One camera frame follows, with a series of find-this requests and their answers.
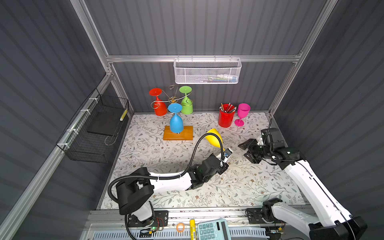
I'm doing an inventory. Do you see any yellow glue stick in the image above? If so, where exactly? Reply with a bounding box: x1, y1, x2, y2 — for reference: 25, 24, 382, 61
190, 219, 197, 240

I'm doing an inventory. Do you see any blue wine glass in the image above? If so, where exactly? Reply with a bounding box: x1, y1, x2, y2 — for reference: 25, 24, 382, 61
168, 103, 184, 134

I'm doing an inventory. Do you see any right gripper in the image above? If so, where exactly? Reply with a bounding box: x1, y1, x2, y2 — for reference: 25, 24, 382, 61
237, 137, 270, 163

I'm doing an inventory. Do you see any orange rubber band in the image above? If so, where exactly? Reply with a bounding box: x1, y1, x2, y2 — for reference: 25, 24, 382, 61
176, 223, 185, 233

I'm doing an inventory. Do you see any black wire basket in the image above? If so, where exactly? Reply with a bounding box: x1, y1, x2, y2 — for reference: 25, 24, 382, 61
57, 91, 130, 164

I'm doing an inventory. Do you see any red-orange wine glass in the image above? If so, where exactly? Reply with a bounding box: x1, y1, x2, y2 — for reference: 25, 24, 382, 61
149, 88, 167, 116

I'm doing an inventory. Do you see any pink wine glass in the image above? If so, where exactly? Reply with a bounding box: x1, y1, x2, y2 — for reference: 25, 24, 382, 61
235, 103, 251, 127

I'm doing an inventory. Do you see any green wine glass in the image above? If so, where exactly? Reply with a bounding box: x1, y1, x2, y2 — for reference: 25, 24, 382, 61
180, 86, 193, 115

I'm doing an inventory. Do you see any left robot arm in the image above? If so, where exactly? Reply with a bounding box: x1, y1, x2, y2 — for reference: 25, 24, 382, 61
107, 132, 233, 226

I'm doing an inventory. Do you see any red pen cup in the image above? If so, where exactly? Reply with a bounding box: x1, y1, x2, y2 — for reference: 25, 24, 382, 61
218, 103, 236, 128

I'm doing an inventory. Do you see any calculator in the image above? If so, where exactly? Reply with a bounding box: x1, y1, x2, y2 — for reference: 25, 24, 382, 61
197, 219, 232, 240

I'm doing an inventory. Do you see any white wire mesh basket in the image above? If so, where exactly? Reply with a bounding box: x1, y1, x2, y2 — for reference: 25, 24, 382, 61
173, 58, 242, 85

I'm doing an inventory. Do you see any gold rack with wooden base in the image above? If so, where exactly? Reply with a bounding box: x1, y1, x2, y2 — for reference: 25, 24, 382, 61
151, 88, 193, 141

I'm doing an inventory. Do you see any yellow wine glass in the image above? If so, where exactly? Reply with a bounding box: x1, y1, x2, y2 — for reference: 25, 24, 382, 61
205, 129, 223, 148

